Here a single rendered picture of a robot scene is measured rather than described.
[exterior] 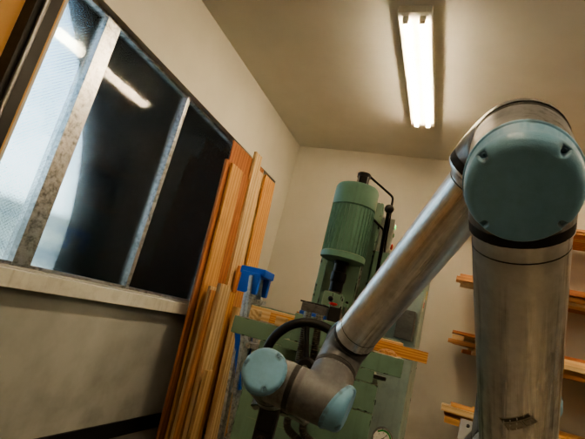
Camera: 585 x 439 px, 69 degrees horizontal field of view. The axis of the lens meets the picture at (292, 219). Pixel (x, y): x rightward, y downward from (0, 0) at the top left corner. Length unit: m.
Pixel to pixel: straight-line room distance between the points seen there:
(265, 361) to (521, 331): 0.47
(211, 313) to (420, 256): 2.37
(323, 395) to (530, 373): 0.37
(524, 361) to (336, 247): 1.09
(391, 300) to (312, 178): 3.73
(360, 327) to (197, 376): 2.24
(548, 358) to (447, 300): 3.38
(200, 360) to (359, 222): 1.71
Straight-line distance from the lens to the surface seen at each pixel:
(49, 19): 2.14
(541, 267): 0.56
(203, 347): 3.01
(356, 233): 1.65
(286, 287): 4.26
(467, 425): 1.26
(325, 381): 0.88
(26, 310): 2.30
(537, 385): 0.68
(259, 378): 0.87
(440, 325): 3.99
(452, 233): 0.71
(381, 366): 1.52
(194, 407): 3.06
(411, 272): 0.76
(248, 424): 1.60
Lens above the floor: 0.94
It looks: 12 degrees up
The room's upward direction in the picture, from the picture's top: 14 degrees clockwise
